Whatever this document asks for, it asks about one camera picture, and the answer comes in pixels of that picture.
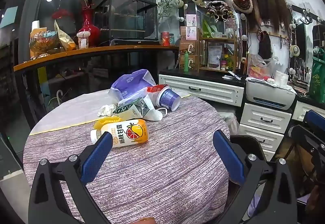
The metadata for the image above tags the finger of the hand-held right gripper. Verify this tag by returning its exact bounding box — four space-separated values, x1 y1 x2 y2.
290 124 325 163
303 109 325 129

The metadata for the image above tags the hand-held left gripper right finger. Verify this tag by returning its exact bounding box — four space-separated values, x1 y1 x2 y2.
213 130 298 224

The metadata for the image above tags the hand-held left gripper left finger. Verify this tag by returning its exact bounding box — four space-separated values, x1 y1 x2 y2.
28 132 114 224

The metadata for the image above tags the foam mesh fruit net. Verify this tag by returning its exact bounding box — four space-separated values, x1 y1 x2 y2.
93 115 121 129

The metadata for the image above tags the orange juice bottle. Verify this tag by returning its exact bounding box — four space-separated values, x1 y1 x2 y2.
91 119 149 148

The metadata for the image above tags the green white milk carton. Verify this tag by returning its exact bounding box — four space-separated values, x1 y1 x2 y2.
112 97 151 117

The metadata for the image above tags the purple plastic bag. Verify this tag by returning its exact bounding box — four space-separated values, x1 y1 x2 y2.
108 69 156 101

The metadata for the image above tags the red white wrapper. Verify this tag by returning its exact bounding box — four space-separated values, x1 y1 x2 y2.
147 84 170 94

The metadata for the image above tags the person's right hand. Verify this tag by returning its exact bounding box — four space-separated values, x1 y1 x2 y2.
306 185 325 214

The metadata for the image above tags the white desk drawer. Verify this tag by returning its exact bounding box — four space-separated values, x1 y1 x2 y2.
159 74 245 107
292 101 320 123

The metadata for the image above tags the white lace covered bin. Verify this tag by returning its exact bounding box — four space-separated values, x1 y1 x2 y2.
218 111 240 135

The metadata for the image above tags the stack of makeup palettes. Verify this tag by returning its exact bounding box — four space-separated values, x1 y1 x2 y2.
289 79 310 95

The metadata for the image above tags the green tote bag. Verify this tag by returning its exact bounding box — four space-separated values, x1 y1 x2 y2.
308 55 325 100

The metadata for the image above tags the white three-drawer cabinet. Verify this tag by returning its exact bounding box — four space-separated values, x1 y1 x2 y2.
239 103 292 162

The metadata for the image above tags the white printer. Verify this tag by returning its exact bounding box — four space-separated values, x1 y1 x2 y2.
246 79 297 111

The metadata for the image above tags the person's purple floral clothing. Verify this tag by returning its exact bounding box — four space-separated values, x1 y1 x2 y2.
244 192 263 219

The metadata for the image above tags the white cloth with yellow trim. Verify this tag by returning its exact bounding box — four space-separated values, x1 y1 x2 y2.
29 88 192 135

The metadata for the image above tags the stack of papers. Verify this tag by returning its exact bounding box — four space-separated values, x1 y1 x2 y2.
246 75 280 86

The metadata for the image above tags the clear bag of pink packets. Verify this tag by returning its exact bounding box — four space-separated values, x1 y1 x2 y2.
247 54 278 80

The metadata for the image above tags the vanity mirror with bulbs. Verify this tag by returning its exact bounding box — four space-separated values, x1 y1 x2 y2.
178 0 248 73
288 4 325 92

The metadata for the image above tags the black hanging wig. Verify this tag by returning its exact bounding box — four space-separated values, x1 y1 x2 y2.
258 31 273 59

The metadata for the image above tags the brown printed box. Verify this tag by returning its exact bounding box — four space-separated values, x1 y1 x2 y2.
179 41 199 56
179 55 200 71

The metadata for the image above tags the green bottle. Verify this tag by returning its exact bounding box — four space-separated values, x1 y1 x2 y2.
183 51 190 72

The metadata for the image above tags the wooden counter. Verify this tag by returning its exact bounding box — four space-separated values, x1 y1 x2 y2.
13 45 179 72

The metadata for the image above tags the wooden shelf rack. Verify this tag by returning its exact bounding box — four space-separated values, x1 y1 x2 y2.
199 36 240 73

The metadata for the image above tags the gold snack bag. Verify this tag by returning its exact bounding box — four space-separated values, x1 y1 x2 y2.
54 19 77 51

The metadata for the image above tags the row of hanging hair extensions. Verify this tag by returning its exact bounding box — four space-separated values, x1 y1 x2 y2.
240 0 290 34

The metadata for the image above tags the red vase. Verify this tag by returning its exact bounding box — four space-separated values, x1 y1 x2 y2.
77 8 101 47

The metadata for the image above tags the golden glass bowl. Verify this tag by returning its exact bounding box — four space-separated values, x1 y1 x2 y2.
29 31 60 55

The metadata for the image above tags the red tin can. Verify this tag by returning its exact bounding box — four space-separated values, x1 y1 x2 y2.
160 31 170 47

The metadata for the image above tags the red round hat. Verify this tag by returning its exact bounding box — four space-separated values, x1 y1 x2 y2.
230 0 254 14

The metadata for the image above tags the glass display case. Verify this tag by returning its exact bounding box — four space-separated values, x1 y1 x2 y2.
94 0 159 45

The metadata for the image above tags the ornate dark headdress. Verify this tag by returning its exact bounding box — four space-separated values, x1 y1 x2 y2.
205 1 233 21

